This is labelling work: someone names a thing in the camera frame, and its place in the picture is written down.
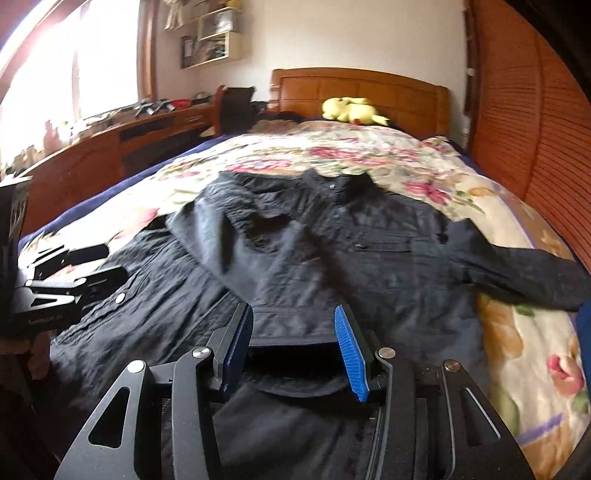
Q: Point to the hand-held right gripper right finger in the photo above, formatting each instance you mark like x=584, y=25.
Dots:
x=351, y=355

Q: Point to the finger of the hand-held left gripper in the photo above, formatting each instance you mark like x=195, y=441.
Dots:
x=99, y=279
x=83, y=254

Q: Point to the wooden chair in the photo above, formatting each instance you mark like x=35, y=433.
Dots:
x=235, y=110

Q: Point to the dark navy shorts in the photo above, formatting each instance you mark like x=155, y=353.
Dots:
x=323, y=240

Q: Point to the wooden desk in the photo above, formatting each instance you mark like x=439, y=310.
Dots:
x=92, y=157

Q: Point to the bright window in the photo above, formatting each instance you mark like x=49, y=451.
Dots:
x=46, y=69

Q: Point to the wooden bed headboard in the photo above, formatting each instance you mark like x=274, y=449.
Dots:
x=392, y=92

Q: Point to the hanging beige ornament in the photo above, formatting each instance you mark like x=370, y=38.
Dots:
x=174, y=14

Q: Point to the cream wall shelf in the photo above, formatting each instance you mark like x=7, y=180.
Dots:
x=217, y=46

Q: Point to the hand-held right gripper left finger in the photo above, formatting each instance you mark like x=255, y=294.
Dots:
x=238, y=346

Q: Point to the floral quilted blanket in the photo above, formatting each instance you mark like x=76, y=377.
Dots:
x=369, y=147

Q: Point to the grey metal object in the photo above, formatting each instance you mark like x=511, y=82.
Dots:
x=152, y=107

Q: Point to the wooden louvred wardrobe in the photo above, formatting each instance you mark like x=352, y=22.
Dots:
x=531, y=115

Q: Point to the red container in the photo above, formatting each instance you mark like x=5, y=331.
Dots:
x=182, y=102

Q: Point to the navy bed sheet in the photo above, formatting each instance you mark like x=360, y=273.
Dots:
x=115, y=184

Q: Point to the yellow plush toy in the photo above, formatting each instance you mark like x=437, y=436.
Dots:
x=351, y=110

